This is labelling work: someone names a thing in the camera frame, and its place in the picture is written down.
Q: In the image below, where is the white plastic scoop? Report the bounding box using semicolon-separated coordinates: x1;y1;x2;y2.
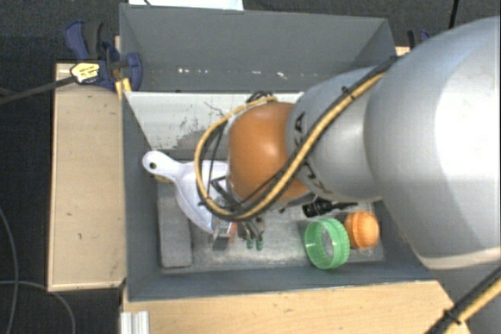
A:
141;150;232;235

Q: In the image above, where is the black cylinder on white bracket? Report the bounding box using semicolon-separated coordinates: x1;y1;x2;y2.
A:
301;199;359;219

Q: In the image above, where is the grey metal bin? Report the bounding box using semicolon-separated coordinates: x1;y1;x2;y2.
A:
118;2;436;303

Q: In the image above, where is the pale wood board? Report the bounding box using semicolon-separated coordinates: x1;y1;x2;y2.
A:
46;62;128;293

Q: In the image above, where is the grey flat block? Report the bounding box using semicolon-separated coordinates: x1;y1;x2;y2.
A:
157;194;194;269

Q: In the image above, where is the green plastic ring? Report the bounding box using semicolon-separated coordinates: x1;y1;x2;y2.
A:
304;217;351;271

